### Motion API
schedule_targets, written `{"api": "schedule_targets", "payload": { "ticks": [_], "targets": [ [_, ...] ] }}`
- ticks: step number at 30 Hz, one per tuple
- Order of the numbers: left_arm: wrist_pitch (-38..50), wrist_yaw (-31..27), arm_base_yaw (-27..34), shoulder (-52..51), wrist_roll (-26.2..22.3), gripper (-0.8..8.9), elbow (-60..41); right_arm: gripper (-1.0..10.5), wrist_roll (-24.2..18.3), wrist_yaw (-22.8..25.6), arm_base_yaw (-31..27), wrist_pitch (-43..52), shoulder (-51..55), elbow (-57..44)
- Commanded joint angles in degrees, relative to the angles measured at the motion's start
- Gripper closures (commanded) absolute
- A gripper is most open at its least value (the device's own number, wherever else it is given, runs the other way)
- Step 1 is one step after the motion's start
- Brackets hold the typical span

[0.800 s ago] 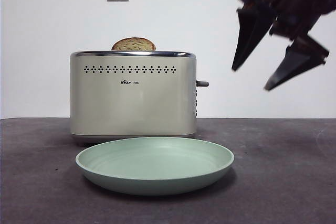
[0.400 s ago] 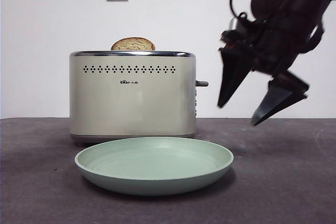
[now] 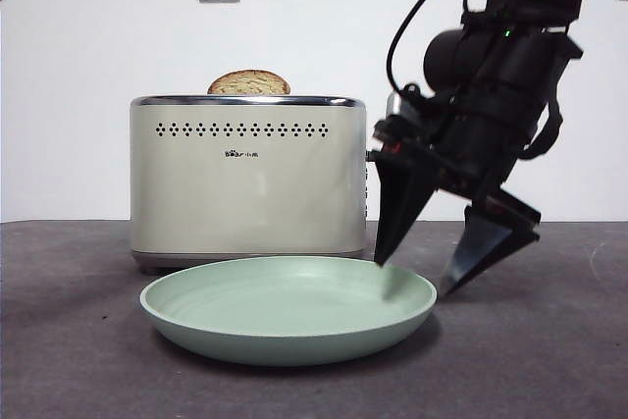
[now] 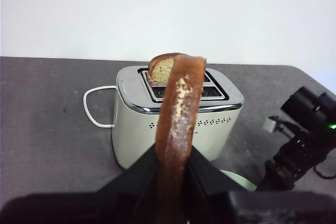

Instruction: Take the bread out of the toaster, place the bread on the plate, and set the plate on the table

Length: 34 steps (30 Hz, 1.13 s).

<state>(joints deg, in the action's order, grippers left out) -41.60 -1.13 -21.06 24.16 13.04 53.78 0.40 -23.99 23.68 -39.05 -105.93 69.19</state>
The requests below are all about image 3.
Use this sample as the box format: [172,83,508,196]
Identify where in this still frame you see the cream two-slot toaster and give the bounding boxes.
[130,93,379,276]

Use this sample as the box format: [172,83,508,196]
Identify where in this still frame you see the brown toasted bread slice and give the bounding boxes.
[206,70,291,96]

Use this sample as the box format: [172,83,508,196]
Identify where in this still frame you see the pale green round plate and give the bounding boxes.
[139,255,438,368]

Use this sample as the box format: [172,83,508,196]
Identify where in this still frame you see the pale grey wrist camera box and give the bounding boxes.
[385,92,411,120]

